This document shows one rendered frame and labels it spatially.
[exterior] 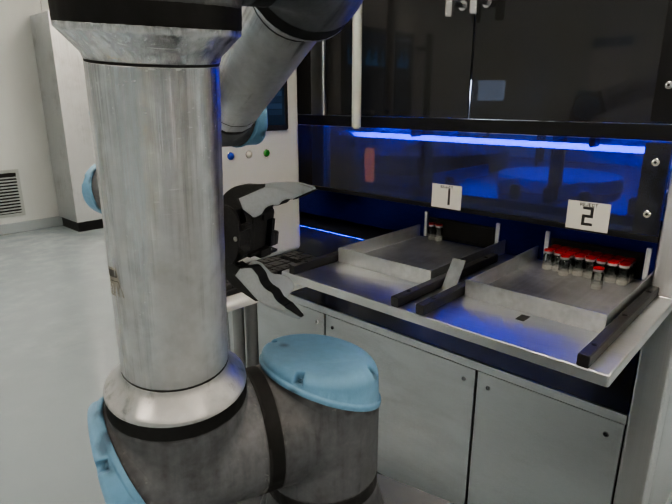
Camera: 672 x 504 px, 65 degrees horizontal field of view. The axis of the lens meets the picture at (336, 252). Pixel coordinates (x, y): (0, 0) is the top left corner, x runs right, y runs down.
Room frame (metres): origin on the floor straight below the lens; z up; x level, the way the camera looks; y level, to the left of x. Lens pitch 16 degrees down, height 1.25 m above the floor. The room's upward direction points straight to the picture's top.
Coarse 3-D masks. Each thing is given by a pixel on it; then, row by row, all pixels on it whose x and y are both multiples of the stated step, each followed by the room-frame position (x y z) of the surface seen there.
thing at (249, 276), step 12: (252, 264) 0.60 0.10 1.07; (240, 276) 0.58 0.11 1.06; (252, 276) 0.57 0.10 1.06; (264, 276) 0.58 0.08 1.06; (276, 276) 0.61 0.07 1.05; (252, 288) 0.57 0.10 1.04; (264, 288) 0.57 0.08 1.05; (276, 288) 0.57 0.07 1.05; (288, 288) 0.60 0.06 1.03; (264, 300) 0.57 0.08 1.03; (276, 300) 0.56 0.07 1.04; (288, 300) 0.57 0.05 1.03; (288, 312) 0.55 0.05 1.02; (300, 312) 0.56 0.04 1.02
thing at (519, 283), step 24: (504, 264) 1.09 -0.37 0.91; (528, 264) 1.18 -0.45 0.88; (480, 288) 0.96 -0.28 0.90; (504, 288) 0.93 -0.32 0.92; (528, 288) 1.02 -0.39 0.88; (552, 288) 1.02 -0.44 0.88; (576, 288) 1.02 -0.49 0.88; (624, 288) 1.02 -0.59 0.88; (528, 312) 0.89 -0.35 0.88; (552, 312) 0.86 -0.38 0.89; (576, 312) 0.83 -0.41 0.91; (600, 312) 0.81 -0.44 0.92
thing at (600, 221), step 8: (568, 200) 1.11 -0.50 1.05; (576, 200) 1.10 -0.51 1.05; (568, 208) 1.11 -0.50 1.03; (576, 208) 1.10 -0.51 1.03; (600, 208) 1.06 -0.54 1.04; (608, 208) 1.05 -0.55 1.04; (568, 216) 1.11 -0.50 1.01; (576, 216) 1.09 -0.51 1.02; (600, 216) 1.06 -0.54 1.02; (608, 216) 1.05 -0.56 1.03; (568, 224) 1.10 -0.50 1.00; (576, 224) 1.09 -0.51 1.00; (592, 224) 1.07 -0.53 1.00; (600, 224) 1.06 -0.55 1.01; (608, 224) 1.05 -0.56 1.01
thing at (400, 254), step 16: (368, 240) 1.29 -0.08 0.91; (384, 240) 1.33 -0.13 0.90; (400, 240) 1.39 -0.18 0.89; (416, 240) 1.40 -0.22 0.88; (432, 240) 1.40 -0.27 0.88; (352, 256) 1.18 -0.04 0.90; (368, 256) 1.15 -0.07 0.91; (384, 256) 1.25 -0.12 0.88; (400, 256) 1.25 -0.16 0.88; (416, 256) 1.25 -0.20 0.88; (432, 256) 1.25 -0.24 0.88; (448, 256) 1.25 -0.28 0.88; (464, 256) 1.14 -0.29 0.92; (480, 256) 1.19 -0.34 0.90; (384, 272) 1.11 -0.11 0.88; (400, 272) 1.08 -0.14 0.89; (416, 272) 1.06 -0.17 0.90; (432, 272) 1.04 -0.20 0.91
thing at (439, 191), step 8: (432, 184) 1.34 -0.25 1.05; (440, 184) 1.32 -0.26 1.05; (432, 192) 1.34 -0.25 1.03; (440, 192) 1.32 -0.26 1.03; (456, 192) 1.29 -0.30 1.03; (432, 200) 1.34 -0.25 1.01; (440, 200) 1.32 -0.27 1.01; (456, 200) 1.29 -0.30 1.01; (448, 208) 1.31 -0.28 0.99; (456, 208) 1.29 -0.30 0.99
